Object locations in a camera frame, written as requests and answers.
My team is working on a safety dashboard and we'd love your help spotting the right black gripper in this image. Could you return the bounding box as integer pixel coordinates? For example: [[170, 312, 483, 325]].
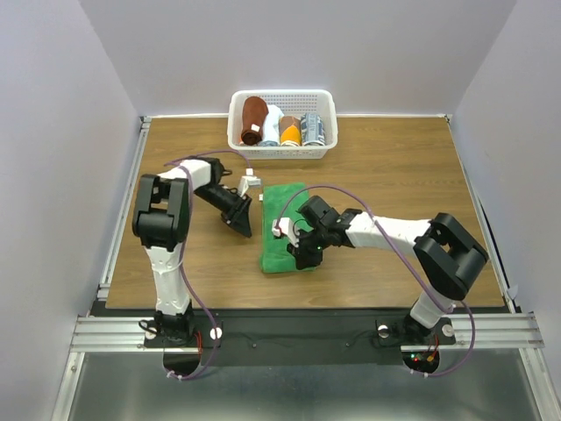
[[287, 225, 330, 269]]

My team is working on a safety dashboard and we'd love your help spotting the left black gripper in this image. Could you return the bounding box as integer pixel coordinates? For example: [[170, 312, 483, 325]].
[[193, 184, 252, 239]]

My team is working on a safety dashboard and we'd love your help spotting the green towel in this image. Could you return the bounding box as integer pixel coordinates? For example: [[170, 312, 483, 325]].
[[259, 182, 319, 275]]

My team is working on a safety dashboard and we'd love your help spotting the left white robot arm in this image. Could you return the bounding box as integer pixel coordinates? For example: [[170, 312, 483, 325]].
[[131, 155, 261, 346]]

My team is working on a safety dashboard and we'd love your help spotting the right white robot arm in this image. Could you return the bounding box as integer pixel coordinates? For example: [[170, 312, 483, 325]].
[[271, 196, 489, 342]]

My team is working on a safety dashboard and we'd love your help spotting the white blue rolled towel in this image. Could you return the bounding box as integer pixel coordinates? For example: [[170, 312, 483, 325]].
[[258, 104, 284, 146]]

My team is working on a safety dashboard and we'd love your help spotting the brown orange rolled towel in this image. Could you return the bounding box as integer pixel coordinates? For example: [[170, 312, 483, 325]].
[[279, 116, 302, 146]]

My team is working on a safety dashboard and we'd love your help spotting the grey patterned rolled towel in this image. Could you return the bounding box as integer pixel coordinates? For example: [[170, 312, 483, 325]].
[[300, 112, 326, 146]]

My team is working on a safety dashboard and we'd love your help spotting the white plastic basket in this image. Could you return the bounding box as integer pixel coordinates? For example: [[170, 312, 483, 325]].
[[227, 89, 338, 160]]

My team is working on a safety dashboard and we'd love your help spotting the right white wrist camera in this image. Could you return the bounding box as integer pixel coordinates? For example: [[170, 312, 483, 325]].
[[271, 217, 303, 247]]

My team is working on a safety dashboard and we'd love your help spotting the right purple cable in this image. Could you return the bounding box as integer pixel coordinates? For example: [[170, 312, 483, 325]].
[[273, 183, 477, 379]]

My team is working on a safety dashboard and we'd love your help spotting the purple cable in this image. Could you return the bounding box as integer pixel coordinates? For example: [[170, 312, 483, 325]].
[[162, 149, 255, 382], [273, 183, 477, 379]]

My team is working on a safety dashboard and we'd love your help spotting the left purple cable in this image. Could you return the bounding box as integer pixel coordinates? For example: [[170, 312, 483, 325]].
[[162, 149, 255, 382]]

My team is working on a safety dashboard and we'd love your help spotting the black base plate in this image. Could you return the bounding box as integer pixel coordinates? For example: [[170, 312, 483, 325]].
[[89, 307, 457, 368]]

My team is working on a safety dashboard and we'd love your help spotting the aluminium frame rail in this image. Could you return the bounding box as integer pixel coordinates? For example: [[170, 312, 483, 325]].
[[52, 116, 153, 420]]

